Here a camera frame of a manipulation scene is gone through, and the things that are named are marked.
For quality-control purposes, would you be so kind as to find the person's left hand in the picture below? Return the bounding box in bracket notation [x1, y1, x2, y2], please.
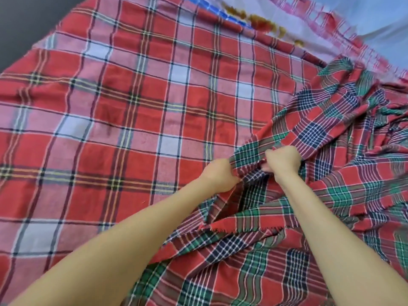
[198, 157, 244, 196]

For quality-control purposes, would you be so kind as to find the person's right hand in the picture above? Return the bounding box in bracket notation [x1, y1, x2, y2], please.
[261, 145, 302, 186]

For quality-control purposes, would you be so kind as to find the red green plaid cloth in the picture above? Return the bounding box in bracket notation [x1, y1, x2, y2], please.
[121, 57, 408, 306]

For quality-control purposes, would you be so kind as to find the red white plaid cloth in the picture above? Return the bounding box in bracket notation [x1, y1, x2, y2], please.
[0, 0, 332, 303]

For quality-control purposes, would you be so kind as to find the blue checked cloth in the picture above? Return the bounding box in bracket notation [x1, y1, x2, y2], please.
[185, 0, 252, 28]

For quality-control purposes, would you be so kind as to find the person's right forearm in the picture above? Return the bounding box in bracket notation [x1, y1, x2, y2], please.
[275, 172, 408, 297]

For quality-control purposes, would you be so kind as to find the person's left forearm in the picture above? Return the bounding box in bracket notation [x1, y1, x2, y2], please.
[9, 181, 221, 306]

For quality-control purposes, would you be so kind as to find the white bed sheet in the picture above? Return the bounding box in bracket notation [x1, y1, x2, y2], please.
[306, 0, 408, 68]

